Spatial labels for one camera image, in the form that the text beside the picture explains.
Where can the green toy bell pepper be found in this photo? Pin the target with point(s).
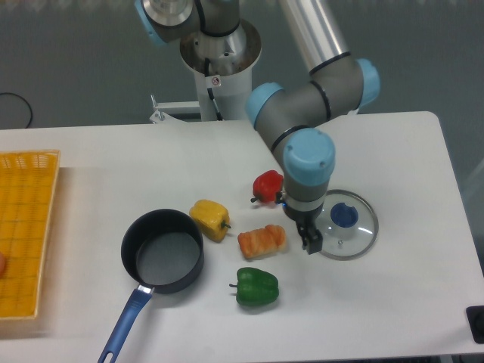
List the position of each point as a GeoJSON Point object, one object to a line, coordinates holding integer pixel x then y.
{"type": "Point", "coordinates": [255, 287]}

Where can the glass lid blue knob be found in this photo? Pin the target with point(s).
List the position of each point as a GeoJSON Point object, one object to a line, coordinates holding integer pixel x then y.
{"type": "Point", "coordinates": [348, 224]}

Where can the orange toy bread loaf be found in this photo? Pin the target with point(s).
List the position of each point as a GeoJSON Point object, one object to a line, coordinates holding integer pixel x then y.
{"type": "Point", "coordinates": [262, 241]}

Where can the yellow toy bell pepper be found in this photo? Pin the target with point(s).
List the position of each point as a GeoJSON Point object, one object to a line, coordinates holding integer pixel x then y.
{"type": "Point", "coordinates": [212, 218]}

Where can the red toy bell pepper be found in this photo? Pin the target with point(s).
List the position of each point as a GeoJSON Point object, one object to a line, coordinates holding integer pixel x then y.
{"type": "Point", "coordinates": [267, 187]}

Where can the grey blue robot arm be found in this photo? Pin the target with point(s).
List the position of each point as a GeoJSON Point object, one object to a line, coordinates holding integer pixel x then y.
{"type": "Point", "coordinates": [286, 121]}

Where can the yellow plastic basket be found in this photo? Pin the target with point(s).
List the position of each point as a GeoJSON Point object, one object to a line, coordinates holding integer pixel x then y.
{"type": "Point", "coordinates": [28, 187]}

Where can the black table corner device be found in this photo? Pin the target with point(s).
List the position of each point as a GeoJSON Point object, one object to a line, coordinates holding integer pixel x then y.
{"type": "Point", "coordinates": [475, 317]}

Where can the dark pot blue handle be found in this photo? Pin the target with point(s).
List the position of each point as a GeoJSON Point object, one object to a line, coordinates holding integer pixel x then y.
{"type": "Point", "coordinates": [163, 252]}

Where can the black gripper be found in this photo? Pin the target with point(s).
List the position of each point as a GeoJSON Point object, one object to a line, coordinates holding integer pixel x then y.
{"type": "Point", "coordinates": [304, 214]}

